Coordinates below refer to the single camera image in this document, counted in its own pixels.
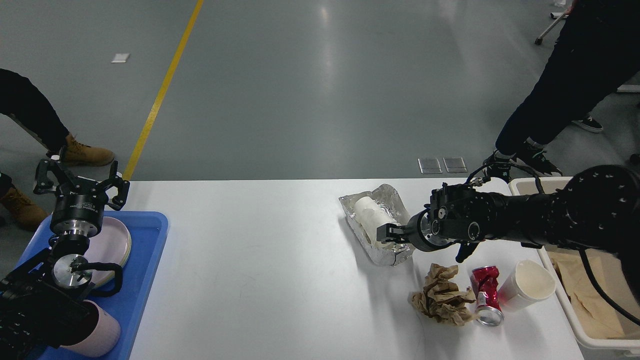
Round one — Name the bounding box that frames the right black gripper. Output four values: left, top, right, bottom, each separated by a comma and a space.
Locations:
375, 210, 453, 252

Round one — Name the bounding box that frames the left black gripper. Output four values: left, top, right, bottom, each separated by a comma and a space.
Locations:
33, 145, 131, 238

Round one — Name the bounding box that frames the white paper cup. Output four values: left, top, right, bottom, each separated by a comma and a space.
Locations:
354, 196, 400, 249

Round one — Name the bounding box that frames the clear plastic wrapper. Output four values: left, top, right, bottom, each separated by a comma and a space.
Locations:
338, 183, 415, 266

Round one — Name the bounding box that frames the pink plate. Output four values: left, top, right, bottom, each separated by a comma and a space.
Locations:
83, 216, 132, 268

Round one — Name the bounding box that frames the pink cup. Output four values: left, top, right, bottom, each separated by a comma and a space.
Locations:
60, 300, 121, 358

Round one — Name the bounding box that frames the large brown paper bag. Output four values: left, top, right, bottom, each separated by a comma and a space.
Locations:
547, 251, 625, 339

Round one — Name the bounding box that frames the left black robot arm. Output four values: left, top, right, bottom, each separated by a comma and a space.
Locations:
1, 147, 130, 360

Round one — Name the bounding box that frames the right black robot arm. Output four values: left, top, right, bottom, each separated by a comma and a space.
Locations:
376, 165, 640, 324

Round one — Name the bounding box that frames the blue plastic tray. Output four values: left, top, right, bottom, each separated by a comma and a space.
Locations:
15, 210, 169, 360

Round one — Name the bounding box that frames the grey floor plate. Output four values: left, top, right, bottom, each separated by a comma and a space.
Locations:
417, 157, 443, 174
442, 156, 468, 174

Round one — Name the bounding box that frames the crumpled brown paper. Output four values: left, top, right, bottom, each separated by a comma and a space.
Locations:
408, 263, 477, 326

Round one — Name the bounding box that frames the crushed red soda can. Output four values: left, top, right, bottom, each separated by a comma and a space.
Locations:
470, 265, 505, 327

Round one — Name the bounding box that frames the person with tan boots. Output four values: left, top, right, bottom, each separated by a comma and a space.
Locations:
0, 69, 115, 231

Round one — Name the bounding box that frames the white bowl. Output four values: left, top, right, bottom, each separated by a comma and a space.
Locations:
497, 259, 556, 311

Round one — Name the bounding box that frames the person in grey trousers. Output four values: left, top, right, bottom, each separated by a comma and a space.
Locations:
572, 114, 604, 133

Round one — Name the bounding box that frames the beige plastic bin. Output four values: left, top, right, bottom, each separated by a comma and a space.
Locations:
508, 176, 640, 357

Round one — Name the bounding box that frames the rolling chair base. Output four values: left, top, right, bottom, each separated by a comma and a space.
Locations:
534, 0, 570, 46

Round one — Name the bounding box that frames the person in dark trousers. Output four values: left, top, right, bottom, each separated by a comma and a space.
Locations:
482, 0, 640, 183

